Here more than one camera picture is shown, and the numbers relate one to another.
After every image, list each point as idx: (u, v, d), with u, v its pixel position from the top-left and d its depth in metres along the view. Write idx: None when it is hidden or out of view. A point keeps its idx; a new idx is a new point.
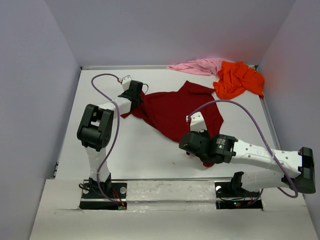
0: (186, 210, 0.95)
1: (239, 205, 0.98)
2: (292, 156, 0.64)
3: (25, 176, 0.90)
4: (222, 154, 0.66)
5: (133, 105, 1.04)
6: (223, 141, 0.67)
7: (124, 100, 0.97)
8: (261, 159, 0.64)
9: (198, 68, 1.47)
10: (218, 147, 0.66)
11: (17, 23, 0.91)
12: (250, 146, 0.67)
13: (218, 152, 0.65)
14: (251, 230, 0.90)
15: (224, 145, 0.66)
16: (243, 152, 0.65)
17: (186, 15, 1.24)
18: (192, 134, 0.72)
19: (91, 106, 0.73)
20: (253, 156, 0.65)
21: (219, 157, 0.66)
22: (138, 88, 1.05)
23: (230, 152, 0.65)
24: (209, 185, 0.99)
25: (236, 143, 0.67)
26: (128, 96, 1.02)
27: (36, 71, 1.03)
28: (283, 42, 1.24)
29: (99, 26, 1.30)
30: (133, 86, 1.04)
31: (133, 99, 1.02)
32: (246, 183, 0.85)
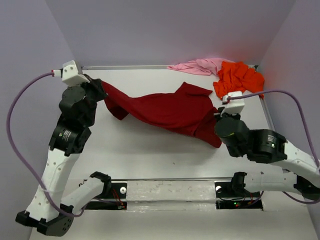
0: (186, 210, 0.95)
1: (239, 205, 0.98)
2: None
3: (25, 176, 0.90)
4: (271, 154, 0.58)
5: (86, 135, 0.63)
6: (274, 140, 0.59)
7: (59, 159, 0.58)
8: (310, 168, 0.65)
9: (198, 68, 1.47)
10: (270, 145, 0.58)
11: (17, 22, 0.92)
12: (299, 151, 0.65)
13: (270, 152, 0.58)
14: (252, 230, 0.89)
15: (275, 144, 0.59)
16: (294, 157, 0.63)
17: (186, 15, 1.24)
18: (240, 122, 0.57)
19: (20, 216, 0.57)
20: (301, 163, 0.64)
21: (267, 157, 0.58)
22: (79, 108, 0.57)
23: (281, 154, 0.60)
24: (210, 186, 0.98)
25: (286, 144, 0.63)
26: (66, 133, 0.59)
27: (36, 70, 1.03)
28: (283, 41, 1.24)
29: (98, 26, 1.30)
30: (70, 112, 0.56)
31: (79, 133, 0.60)
32: (250, 185, 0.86)
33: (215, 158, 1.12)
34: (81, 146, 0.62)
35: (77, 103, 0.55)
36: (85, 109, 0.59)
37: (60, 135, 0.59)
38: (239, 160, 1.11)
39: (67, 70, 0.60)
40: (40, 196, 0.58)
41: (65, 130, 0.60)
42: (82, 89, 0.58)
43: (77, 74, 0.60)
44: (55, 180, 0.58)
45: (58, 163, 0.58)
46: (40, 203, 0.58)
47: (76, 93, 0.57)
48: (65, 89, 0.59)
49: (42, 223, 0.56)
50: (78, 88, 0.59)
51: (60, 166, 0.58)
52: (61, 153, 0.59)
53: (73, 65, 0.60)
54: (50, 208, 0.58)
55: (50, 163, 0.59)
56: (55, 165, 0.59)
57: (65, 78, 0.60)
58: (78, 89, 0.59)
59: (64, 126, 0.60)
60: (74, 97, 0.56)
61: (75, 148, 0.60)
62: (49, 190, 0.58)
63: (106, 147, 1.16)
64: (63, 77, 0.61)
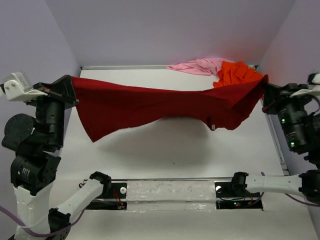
0: (186, 210, 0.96)
1: (239, 205, 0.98)
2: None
3: None
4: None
5: (53, 165, 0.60)
6: None
7: (28, 198, 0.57)
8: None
9: (198, 68, 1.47)
10: None
11: (17, 22, 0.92)
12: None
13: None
14: (251, 230, 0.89)
15: None
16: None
17: (185, 15, 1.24)
18: None
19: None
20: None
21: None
22: (31, 142, 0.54)
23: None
24: (210, 186, 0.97)
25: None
26: (24, 170, 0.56)
27: (36, 70, 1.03)
28: (283, 41, 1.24)
29: (98, 26, 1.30)
30: (21, 150, 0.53)
31: (42, 168, 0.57)
32: (252, 186, 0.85)
33: (215, 158, 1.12)
34: (50, 173, 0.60)
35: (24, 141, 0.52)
36: (41, 139, 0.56)
37: (18, 174, 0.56)
38: (239, 160, 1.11)
39: (10, 87, 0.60)
40: (22, 230, 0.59)
41: (23, 166, 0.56)
42: (28, 119, 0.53)
43: (23, 92, 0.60)
44: (31, 217, 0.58)
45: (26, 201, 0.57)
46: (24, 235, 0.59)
47: (22, 126, 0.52)
48: (10, 119, 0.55)
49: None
50: (24, 116, 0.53)
51: (30, 204, 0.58)
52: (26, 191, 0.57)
53: (15, 83, 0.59)
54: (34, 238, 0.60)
55: (20, 200, 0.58)
56: (24, 203, 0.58)
57: (10, 97, 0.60)
58: (24, 118, 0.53)
59: (24, 158, 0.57)
60: (19, 134, 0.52)
61: (41, 184, 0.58)
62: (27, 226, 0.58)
63: (106, 147, 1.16)
64: (9, 95, 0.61)
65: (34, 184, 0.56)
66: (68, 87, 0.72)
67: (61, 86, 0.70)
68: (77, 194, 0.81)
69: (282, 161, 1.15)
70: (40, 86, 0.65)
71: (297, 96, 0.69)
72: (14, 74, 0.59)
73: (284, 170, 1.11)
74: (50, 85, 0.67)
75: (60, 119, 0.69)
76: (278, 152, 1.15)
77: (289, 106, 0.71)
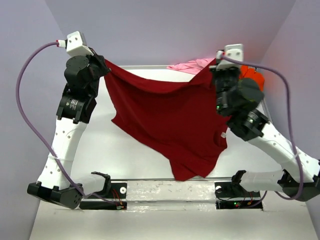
0: (186, 210, 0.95)
1: (239, 205, 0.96)
2: (310, 158, 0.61)
3: (25, 176, 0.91)
4: (254, 123, 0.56)
5: (91, 108, 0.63)
6: (254, 115, 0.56)
7: (68, 127, 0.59)
8: (283, 154, 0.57)
9: (198, 68, 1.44)
10: (248, 120, 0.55)
11: (18, 23, 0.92)
12: (279, 136, 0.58)
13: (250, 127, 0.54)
14: (251, 230, 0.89)
15: (255, 119, 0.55)
16: (271, 137, 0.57)
17: (185, 15, 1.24)
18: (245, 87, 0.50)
19: (33, 188, 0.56)
20: (277, 147, 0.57)
21: (244, 129, 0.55)
22: (83, 76, 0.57)
23: (257, 131, 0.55)
24: (209, 186, 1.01)
25: (266, 125, 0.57)
26: (73, 101, 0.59)
27: (36, 71, 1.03)
28: (284, 41, 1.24)
29: (98, 26, 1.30)
30: (74, 81, 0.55)
31: (86, 102, 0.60)
32: (245, 181, 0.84)
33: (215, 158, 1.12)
34: (88, 117, 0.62)
35: (82, 70, 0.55)
36: (88, 78, 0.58)
37: (67, 104, 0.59)
38: (239, 160, 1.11)
39: (72, 40, 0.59)
40: (52, 165, 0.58)
41: (72, 99, 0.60)
42: (84, 57, 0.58)
43: (83, 46, 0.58)
44: (65, 150, 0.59)
45: (68, 130, 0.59)
46: (51, 171, 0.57)
47: (80, 61, 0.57)
48: (69, 58, 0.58)
49: (55, 192, 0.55)
50: (81, 57, 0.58)
51: (69, 134, 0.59)
52: (69, 121, 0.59)
53: (78, 36, 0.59)
54: (63, 176, 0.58)
55: (59, 132, 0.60)
56: (65, 133, 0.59)
57: (70, 48, 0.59)
58: (82, 57, 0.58)
59: (70, 97, 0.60)
60: (78, 64, 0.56)
61: (83, 118, 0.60)
62: (61, 158, 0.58)
63: (106, 147, 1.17)
64: (68, 48, 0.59)
65: (80, 114, 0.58)
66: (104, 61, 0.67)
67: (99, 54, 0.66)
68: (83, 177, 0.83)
69: None
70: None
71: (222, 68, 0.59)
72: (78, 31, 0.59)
73: None
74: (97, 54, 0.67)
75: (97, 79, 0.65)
76: None
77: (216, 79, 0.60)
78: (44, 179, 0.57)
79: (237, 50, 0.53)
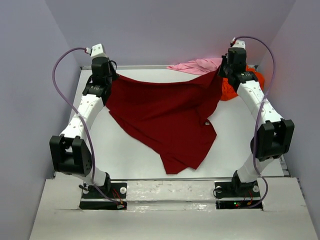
0: (186, 210, 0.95)
1: (239, 205, 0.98)
2: (276, 114, 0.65)
3: (25, 176, 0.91)
4: (244, 76, 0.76)
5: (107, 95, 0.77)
6: (247, 74, 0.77)
7: (92, 98, 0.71)
8: (253, 99, 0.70)
9: (198, 68, 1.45)
10: (240, 74, 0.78)
11: (18, 23, 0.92)
12: (258, 90, 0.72)
13: (238, 76, 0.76)
14: (252, 231, 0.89)
15: (245, 75, 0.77)
16: (249, 87, 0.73)
17: (186, 15, 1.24)
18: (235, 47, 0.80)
19: (54, 140, 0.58)
20: (251, 95, 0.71)
21: (234, 79, 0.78)
22: (104, 68, 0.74)
23: (243, 79, 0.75)
24: (209, 186, 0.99)
25: (254, 81, 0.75)
26: (95, 87, 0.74)
27: (36, 71, 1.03)
28: (284, 41, 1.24)
29: (98, 26, 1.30)
30: (97, 71, 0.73)
31: (105, 88, 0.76)
32: (240, 171, 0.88)
33: (215, 158, 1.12)
34: (105, 101, 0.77)
35: (104, 63, 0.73)
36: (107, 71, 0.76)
37: (91, 87, 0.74)
38: (239, 160, 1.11)
39: (96, 49, 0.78)
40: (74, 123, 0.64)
41: (95, 85, 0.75)
42: (106, 56, 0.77)
43: (104, 53, 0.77)
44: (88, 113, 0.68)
45: (92, 100, 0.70)
46: (75, 126, 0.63)
47: (103, 58, 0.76)
48: (92, 59, 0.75)
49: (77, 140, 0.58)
50: (102, 57, 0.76)
51: (92, 103, 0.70)
52: (93, 96, 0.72)
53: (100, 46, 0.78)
54: (83, 133, 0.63)
55: (84, 102, 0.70)
56: (89, 103, 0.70)
57: (94, 54, 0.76)
58: (105, 56, 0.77)
59: (93, 84, 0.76)
60: (102, 60, 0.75)
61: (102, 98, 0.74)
62: (84, 117, 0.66)
63: (105, 147, 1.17)
64: (91, 53, 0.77)
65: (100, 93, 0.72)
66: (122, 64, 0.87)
67: None
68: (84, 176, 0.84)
69: (282, 161, 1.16)
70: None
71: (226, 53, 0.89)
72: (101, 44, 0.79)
73: (284, 170, 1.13)
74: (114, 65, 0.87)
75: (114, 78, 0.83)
76: None
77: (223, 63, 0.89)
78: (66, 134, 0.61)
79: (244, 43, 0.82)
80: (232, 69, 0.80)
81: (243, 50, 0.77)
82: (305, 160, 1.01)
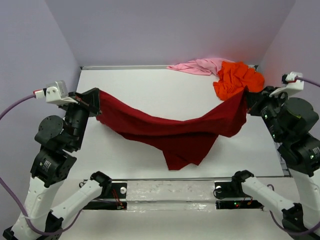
0: (186, 210, 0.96)
1: (240, 205, 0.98)
2: None
3: (25, 176, 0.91)
4: (309, 158, 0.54)
5: (70, 163, 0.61)
6: (315, 150, 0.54)
7: (40, 189, 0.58)
8: (317, 201, 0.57)
9: (198, 68, 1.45)
10: (309, 155, 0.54)
11: (18, 22, 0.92)
12: None
13: (302, 153, 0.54)
14: (252, 231, 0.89)
15: (314, 155, 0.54)
16: (319, 183, 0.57)
17: (185, 14, 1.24)
18: (301, 109, 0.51)
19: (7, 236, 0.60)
20: (316, 193, 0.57)
21: (294, 156, 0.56)
22: (59, 140, 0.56)
23: (310, 167, 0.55)
24: (209, 186, 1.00)
25: None
26: (46, 163, 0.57)
27: (36, 70, 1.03)
28: (284, 41, 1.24)
29: (98, 26, 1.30)
30: (48, 146, 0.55)
31: (62, 163, 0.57)
32: (247, 184, 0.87)
33: (215, 158, 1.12)
34: (63, 175, 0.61)
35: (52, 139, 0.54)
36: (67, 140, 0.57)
37: (40, 165, 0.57)
38: (239, 160, 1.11)
39: (50, 92, 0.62)
40: (22, 221, 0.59)
41: (47, 158, 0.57)
42: (59, 120, 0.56)
43: (60, 98, 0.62)
44: (36, 209, 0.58)
45: (38, 193, 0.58)
46: (22, 226, 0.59)
47: (54, 125, 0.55)
48: (45, 118, 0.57)
49: None
50: (59, 119, 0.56)
51: (40, 196, 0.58)
52: (41, 183, 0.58)
53: (55, 89, 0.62)
54: (32, 232, 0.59)
55: (32, 191, 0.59)
56: (36, 194, 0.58)
57: (49, 100, 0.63)
58: (58, 120, 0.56)
59: (46, 156, 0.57)
60: (51, 130, 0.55)
61: (56, 179, 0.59)
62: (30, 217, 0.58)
63: (106, 147, 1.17)
64: (47, 98, 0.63)
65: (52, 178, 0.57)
66: (95, 100, 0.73)
67: (89, 97, 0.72)
68: (74, 197, 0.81)
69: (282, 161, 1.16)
70: (74, 94, 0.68)
71: (275, 94, 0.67)
72: (57, 82, 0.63)
73: (285, 169, 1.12)
74: (85, 93, 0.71)
75: (83, 126, 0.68)
76: (278, 152, 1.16)
77: (269, 105, 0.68)
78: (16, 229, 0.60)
79: (295, 85, 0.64)
80: (291, 140, 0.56)
81: (314, 115, 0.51)
82: None
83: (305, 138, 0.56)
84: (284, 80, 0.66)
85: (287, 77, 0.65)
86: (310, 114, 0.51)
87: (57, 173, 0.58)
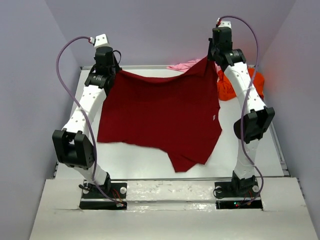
0: (186, 210, 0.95)
1: (239, 205, 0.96)
2: (260, 101, 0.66)
3: (25, 176, 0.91)
4: (232, 57, 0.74)
5: (111, 83, 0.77)
6: (235, 53, 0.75)
7: (94, 91, 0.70)
8: (240, 84, 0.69)
9: None
10: (229, 54, 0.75)
11: (18, 23, 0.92)
12: (246, 73, 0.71)
13: (226, 55, 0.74)
14: (251, 231, 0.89)
15: (234, 55, 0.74)
16: (237, 70, 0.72)
17: (185, 15, 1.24)
18: (225, 26, 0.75)
19: (57, 133, 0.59)
20: (239, 79, 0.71)
21: (222, 58, 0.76)
22: (108, 58, 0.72)
23: (231, 61, 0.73)
24: (209, 186, 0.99)
25: (241, 62, 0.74)
26: (98, 77, 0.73)
27: (36, 70, 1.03)
28: (283, 41, 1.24)
29: (98, 26, 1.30)
30: (102, 59, 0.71)
31: (108, 78, 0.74)
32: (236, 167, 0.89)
33: (215, 158, 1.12)
34: (108, 91, 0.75)
35: (108, 53, 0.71)
36: (111, 60, 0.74)
37: (94, 77, 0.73)
38: None
39: (100, 39, 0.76)
40: (77, 114, 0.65)
41: (98, 75, 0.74)
42: (109, 46, 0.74)
43: (107, 43, 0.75)
44: (90, 106, 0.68)
45: (94, 92, 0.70)
46: (77, 120, 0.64)
47: (105, 48, 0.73)
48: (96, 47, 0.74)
49: (79, 133, 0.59)
50: (107, 46, 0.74)
51: (95, 95, 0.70)
52: (95, 87, 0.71)
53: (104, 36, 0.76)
54: (85, 126, 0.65)
55: (86, 94, 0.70)
56: (91, 94, 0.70)
57: (98, 44, 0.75)
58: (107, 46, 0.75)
59: (96, 75, 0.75)
60: (104, 50, 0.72)
61: (106, 91, 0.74)
62: (86, 111, 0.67)
63: (105, 147, 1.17)
64: (96, 44, 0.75)
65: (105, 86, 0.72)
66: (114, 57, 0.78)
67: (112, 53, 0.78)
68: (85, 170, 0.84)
69: (282, 161, 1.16)
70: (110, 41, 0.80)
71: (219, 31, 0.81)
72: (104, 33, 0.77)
73: (284, 170, 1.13)
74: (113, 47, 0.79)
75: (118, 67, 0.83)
76: (278, 152, 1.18)
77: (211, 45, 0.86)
78: (68, 127, 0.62)
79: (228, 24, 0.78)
80: (219, 48, 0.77)
81: (228, 29, 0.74)
82: (305, 159, 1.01)
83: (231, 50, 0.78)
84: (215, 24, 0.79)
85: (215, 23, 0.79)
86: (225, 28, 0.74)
87: (106, 84, 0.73)
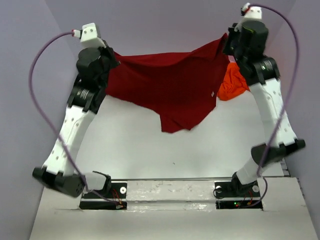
0: (185, 210, 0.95)
1: (239, 205, 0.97)
2: (291, 133, 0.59)
3: (25, 177, 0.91)
4: (264, 71, 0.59)
5: (101, 98, 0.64)
6: (267, 64, 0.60)
7: (77, 115, 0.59)
8: (270, 110, 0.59)
9: None
10: (260, 67, 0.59)
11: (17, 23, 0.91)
12: (278, 95, 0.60)
13: (256, 67, 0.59)
14: (251, 231, 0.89)
15: (266, 68, 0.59)
16: (270, 92, 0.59)
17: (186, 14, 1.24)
18: (255, 22, 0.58)
19: (37, 173, 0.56)
20: (269, 102, 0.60)
21: (250, 70, 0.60)
22: (94, 69, 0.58)
23: (262, 78, 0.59)
24: (209, 186, 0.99)
25: (275, 80, 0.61)
26: (83, 92, 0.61)
27: (36, 70, 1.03)
28: (284, 41, 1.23)
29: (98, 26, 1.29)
30: (86, 72, 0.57)
31: (96, 93, 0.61)
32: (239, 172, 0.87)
33: (215, 158, 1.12)
34: (96, 107, 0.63)
35: (93, 63, 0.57)
36: (98, 70, 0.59)
37: (78, 94, 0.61)
38: (239, 161, 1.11)
39: (87, 31, 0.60)
40: (58, 149, 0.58)
41: (83, 89, 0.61)
42: (97, 51, 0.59)
43: (97, 37, 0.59)
44: (74, 135, 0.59)
45: (76, 118, 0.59)
46: (57, 156, 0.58)
47: (91, 54, 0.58)
48: (81, 50, 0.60)
49: (59, 177, 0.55)
50: (93, 50, 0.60)
51: (78, 122, 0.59)
52: (79, 109, 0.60)
53: (93, 28, 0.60)
54: (68, 162, 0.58)
55: (68, 119, 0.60)
56: (73, 121, 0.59)
57: (85, 39, 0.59)
58: (94, 51, 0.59)
59: (82, 87, 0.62)
60: (89, 57, 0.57)
61: (92, 108, 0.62)
62: (67, 144, 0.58)
63: (105, 147, 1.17)
64: (82, 38, 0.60)
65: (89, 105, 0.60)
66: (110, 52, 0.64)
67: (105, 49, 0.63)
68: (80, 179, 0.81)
69: (282, 161, 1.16)
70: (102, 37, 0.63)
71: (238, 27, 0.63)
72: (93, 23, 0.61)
73: (284, 170, 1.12)
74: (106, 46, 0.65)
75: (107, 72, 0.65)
76: None
77: (233, 41, 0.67)
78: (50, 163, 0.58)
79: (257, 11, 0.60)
80: (247, 57, 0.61)
81: (265, 30, 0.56)
82: (306, 160, 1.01)
83: (261, 56, 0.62)
84: (241, 12, 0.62)
85: (242, 10, 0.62)
86: (262, 28, 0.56)
87: (92, 102, 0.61)
